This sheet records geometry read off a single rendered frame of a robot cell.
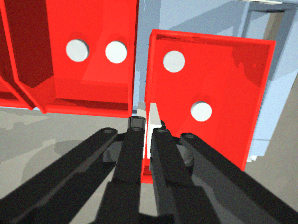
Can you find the dark grey metal shelf rack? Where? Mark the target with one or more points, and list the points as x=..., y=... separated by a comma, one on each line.
x=228, y=18

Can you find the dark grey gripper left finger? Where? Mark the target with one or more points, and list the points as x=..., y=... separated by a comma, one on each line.
x=57, y=193

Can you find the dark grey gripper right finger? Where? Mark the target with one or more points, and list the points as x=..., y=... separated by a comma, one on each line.
x=220, y=187

